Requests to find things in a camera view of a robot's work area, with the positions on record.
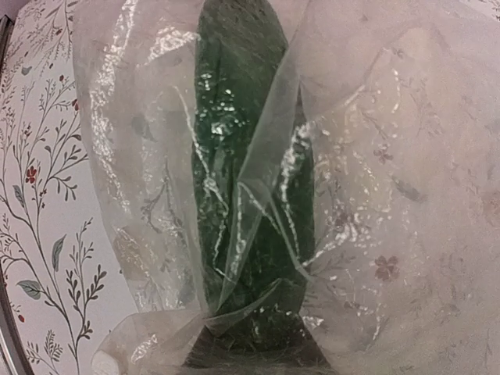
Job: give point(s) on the dark green fake cucumber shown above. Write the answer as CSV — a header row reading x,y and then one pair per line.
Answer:
x,y
252,164

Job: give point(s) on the clear polka dot zip bag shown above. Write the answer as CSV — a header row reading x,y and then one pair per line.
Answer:
x,y
401,100

